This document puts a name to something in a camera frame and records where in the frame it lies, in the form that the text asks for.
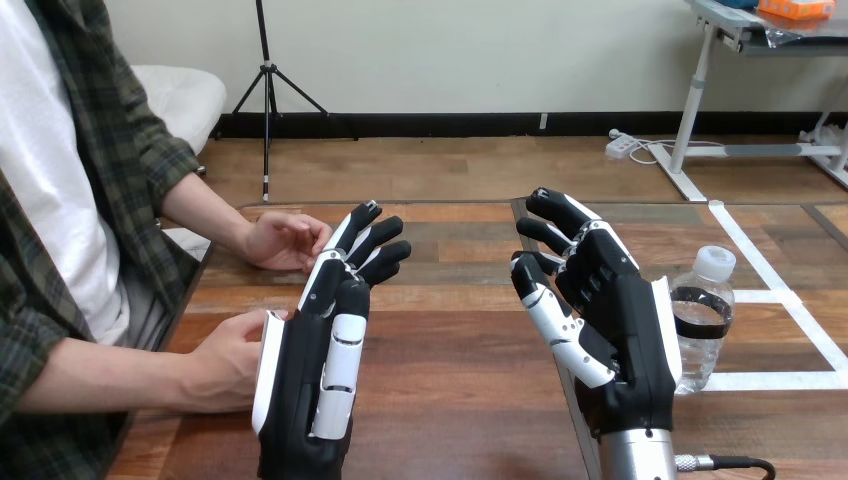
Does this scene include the person's hand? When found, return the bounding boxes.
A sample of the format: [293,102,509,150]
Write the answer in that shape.
[184,308,290,415]
[242,211,335,273]

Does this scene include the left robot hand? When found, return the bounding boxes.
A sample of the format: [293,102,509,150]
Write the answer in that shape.
[251,200,413,480]

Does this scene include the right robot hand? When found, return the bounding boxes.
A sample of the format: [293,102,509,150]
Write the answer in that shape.
[509,188,684,440]

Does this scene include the person's forearm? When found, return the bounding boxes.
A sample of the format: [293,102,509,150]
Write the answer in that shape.
[14,336,200,415]
[160,173,256,256]

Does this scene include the clear water bottle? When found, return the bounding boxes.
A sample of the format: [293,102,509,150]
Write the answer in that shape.
[669,245,737,395]

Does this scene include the person's body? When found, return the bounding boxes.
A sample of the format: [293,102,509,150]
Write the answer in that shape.
[0,0,202,480]

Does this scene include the black tripod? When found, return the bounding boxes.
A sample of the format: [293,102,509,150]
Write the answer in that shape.
[213,0,360,204]

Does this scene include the white power strip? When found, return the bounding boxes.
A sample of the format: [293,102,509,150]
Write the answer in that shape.
[604,133,641,160]

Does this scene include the white cushioned chair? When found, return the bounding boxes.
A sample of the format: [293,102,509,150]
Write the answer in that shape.
[130,64,228,157]

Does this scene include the white desk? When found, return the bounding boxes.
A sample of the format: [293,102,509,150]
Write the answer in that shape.
[647,0,848,203]

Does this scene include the orange thing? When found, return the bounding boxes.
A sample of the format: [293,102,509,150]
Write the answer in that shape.
[757,0,837,20]

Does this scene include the black cable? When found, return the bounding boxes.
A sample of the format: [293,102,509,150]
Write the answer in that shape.
[674,454,778,480]

